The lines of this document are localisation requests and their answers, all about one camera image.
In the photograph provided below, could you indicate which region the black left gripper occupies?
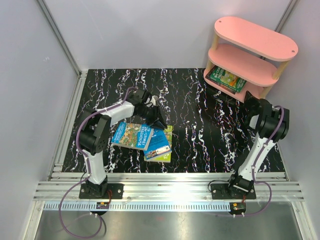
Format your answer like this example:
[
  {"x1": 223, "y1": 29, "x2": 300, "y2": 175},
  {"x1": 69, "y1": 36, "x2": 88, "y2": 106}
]
[{"x1": 137, "y1": 104, "x2": 167, "y2": 131}]

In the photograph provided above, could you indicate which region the blue 26-Storey Treehouse book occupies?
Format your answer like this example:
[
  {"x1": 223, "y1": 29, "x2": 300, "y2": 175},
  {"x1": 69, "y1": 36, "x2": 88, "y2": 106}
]
[{"x1": 111, "y1": 122, "x2": 154, "y2": 151}]

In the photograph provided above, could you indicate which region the green 104-Storey Treehouse book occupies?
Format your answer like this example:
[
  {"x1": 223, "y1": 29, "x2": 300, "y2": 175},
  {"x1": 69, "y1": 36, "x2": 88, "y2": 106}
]
[{"x1": 206, "y1": 66, "x2": 247, "y2": 93}]

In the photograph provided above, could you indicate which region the pink three-tier shelf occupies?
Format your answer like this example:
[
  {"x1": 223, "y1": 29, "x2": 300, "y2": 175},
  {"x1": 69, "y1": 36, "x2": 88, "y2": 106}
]
[{"x1": 203, "y1": 16, "x2": 299, "y2": 102}]

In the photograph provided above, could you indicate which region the Tale of Two Cities book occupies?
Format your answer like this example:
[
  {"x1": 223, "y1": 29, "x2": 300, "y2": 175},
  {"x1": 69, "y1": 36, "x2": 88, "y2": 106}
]
[{"x1": 205, "y1": 76, "x2": 237, "y2": 94}]

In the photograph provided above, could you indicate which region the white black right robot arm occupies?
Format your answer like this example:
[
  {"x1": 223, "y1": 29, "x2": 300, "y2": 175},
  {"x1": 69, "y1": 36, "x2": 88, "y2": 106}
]
[{"x1": 226, "y1": 91, "x2": 290, "y2": 199}]

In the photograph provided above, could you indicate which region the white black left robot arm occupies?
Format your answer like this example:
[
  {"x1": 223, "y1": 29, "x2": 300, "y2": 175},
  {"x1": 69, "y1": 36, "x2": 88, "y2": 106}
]
[{"x1": 75, "y1": 87, "x2": 167, "y2": 199}]

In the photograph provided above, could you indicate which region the blue back-cover book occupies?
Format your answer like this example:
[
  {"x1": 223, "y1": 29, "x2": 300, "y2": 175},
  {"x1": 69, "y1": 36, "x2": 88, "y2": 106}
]
[{"x1": 143, "y1": 129, "x2": 172, "y2": 162}]

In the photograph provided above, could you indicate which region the lime green book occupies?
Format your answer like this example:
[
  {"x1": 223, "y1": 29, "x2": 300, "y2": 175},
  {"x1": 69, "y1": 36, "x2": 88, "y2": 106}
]
[{"x1": 150, "y1": 125, "x2": 174, "y2": 163}]

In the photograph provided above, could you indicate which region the black marble pattern mat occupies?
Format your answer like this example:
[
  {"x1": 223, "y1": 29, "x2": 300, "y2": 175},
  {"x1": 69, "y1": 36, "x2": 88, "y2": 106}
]
[{"x1": 62, "y1": 68, "x2": 256, "y2": 173}]

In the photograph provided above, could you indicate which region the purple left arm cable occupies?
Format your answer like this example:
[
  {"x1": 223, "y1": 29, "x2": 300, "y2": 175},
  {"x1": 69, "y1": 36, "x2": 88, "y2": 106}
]
[{"x1": 57, "y1": 86, "x2": 138, "y2": 238}]

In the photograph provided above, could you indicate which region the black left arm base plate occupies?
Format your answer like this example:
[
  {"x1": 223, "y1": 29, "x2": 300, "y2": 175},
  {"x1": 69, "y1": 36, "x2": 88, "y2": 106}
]
[{"x1": 78, "y1": 183, "x2": 124, "y2": 200}]

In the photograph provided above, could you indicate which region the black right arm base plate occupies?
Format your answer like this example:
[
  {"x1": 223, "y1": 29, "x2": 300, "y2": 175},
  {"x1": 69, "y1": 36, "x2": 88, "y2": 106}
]
[{"x1": 209, "y1": 183, "x2": 257, "y2": 200}]

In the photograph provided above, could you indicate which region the right corner aluminium post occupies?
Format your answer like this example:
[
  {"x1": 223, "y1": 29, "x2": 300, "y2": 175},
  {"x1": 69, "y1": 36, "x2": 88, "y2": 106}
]
[{"x1": 274, "y1": 0, "x2": 300, "y2": 33}]

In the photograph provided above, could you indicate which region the corner aluminium post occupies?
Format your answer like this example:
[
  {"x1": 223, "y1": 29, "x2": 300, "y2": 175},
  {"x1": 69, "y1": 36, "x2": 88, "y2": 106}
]
[
  {"x1": 35, "y1": 0, "x2": 82, "y2": 78},
  {"x1": 274, "y1": 0, "x2": 300, "y2": 33}
]

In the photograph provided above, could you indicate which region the aluminium rail frame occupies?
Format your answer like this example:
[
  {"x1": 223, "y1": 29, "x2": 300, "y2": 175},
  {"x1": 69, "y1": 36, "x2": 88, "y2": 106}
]
[{"x1": 32, "y1": 69, "x2": 306, "y2": 201}]

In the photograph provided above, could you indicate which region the white slotted cable duct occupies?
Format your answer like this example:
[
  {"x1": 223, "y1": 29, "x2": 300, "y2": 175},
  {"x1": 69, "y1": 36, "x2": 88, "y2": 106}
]
[{"x1": 44, "y1": 201, "x2": 245, "y2": 212}]

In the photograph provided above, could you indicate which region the left corner aluminium post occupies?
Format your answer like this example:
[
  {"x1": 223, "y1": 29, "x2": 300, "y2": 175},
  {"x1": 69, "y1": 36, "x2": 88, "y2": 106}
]
[{"x1": 35, "y1": 0, "x2": 82, "y2": 78}]

